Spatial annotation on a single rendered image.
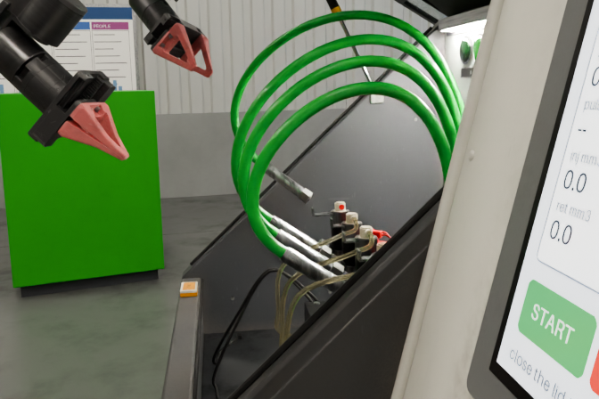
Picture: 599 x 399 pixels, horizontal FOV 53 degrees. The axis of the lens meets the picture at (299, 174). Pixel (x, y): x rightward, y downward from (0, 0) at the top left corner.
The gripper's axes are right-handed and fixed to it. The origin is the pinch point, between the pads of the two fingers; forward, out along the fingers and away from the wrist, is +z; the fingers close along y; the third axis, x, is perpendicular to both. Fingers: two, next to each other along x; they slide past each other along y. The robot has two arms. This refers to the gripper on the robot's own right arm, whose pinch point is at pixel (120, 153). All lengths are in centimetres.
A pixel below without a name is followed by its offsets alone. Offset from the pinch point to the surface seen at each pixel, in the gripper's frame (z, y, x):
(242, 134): 8.5, 10.6, 7.0
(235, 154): 9.7, 8.1, 6.8
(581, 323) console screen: 33, 25, -38
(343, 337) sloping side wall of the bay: 30.7, 8.0, -16.3
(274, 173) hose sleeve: 14.5, 5.3, 27.3
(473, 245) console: 30.8, 23.0, -23.1
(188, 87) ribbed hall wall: -143, -123, 635
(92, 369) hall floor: 11, -160, 189
